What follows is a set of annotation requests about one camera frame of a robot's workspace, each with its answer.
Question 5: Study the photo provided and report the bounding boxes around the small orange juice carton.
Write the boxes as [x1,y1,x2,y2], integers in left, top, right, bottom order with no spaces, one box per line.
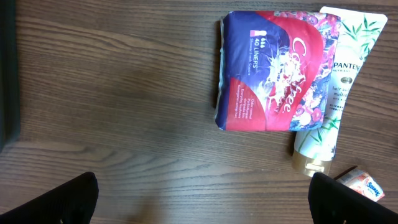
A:
[335,166,385,202]

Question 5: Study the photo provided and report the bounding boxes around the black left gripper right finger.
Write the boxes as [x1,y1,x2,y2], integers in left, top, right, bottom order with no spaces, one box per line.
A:
[308,172,397,224]

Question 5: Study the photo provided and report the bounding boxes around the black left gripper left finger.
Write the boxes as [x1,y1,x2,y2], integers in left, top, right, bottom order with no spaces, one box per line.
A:
[1,172,99,224]

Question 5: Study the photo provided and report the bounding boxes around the red purple pouch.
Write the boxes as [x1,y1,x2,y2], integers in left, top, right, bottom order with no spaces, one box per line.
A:
[215,11,341,131]

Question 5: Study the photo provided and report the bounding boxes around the white tube gold cap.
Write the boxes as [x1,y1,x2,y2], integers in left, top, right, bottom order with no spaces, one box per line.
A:
[292,6,387,177]

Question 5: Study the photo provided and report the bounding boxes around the grey plastic basket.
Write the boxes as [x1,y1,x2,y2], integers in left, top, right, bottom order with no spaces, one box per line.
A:
[1,0,21,149]

